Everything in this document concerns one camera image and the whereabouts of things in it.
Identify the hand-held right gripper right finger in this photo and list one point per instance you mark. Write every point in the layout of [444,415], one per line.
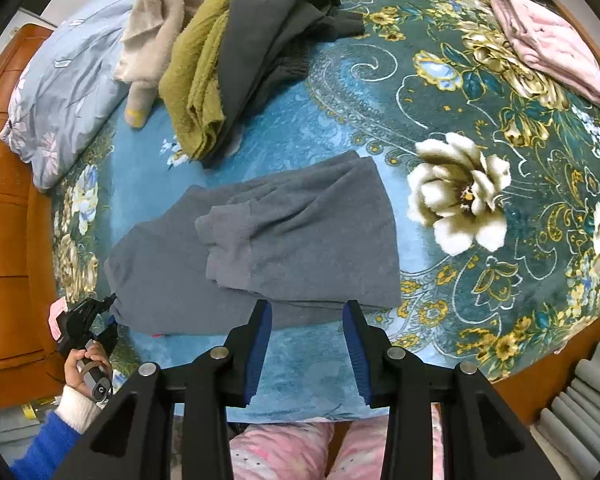
[354,352]

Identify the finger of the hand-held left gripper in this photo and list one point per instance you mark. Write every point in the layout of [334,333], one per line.
[107,301]
[111,337]

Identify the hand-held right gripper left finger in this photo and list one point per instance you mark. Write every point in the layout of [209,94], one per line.
[260,342]

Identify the grey pants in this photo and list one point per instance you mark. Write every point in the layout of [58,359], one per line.
[300,240]

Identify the person's left forearm blue sleeve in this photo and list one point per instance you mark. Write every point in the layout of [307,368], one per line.
[55,432]

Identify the person's left hand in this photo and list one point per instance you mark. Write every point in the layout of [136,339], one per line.
[75,367]

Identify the small pink cloth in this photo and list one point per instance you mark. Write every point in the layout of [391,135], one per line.
[55,317]

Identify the wooden headboard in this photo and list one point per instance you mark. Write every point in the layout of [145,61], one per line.
[10,260]

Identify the person's right leg pink pajamas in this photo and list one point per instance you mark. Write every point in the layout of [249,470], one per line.
[360,452]

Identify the person's leg pink pajamas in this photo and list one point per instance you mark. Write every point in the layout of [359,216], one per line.
[280,452]
[360,452]

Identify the person's left leg pink pajamas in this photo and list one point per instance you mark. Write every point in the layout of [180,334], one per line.
[280,452]

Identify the light blue floral pillow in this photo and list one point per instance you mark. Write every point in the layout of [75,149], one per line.
[65,80]

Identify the olive green garment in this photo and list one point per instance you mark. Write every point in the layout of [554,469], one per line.
[195,90]

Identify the grey ribbed radiator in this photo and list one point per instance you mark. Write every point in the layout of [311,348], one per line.
[585,405]

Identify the teal floral blanket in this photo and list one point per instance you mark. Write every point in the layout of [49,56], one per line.
[340,110]

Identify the beige fuzzy garment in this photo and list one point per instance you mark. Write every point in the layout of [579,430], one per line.
[155,25]

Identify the dark grey garment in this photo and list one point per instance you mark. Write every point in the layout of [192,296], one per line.
[275,35]

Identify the folded pink garment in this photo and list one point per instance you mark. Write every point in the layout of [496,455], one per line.
[550,40]

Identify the wooden bed frame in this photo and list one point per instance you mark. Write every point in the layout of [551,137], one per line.
[545,380]

